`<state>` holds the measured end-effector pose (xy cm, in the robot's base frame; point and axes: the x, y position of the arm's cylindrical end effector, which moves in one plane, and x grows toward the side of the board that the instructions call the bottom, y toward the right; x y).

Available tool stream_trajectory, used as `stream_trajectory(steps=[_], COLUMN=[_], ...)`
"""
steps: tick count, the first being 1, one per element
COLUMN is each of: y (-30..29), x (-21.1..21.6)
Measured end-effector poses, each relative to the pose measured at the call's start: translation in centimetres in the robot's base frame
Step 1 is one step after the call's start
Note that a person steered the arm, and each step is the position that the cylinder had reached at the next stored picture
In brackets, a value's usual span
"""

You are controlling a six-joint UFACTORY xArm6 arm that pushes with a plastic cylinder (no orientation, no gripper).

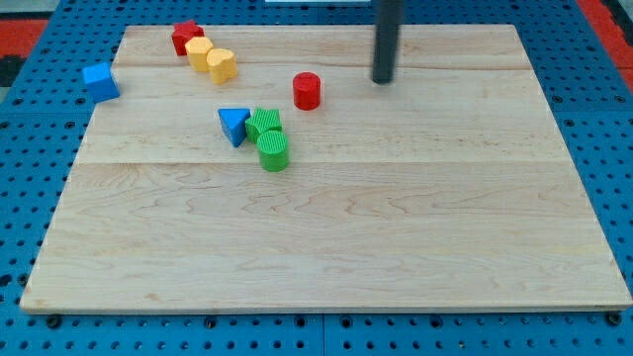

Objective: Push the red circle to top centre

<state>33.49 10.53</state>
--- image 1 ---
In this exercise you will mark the red star block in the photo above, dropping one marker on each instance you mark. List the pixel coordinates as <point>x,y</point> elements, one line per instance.
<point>182,33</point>

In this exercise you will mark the light wooden board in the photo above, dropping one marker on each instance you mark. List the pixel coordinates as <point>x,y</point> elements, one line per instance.
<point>449,190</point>

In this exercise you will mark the green star block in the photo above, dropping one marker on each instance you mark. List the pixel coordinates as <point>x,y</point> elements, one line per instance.
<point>261,122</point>

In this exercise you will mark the blue triangle block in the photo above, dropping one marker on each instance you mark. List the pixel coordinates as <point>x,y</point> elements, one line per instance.
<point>233,124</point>

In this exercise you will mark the blue cube block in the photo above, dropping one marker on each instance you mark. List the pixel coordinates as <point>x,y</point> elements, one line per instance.
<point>100,82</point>

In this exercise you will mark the red cylinder block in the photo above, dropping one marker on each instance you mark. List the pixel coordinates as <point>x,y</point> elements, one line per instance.
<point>306,91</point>

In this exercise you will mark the yellow hexagon block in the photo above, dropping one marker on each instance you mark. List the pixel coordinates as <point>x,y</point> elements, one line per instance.
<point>197,49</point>

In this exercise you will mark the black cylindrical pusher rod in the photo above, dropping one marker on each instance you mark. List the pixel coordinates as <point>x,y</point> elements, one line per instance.
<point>387,30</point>

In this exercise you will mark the yellow heart block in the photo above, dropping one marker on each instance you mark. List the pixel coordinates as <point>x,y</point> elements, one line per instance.
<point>221,65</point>

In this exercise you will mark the green cylinder block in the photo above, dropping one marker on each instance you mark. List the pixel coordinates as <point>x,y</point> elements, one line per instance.
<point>273,150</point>

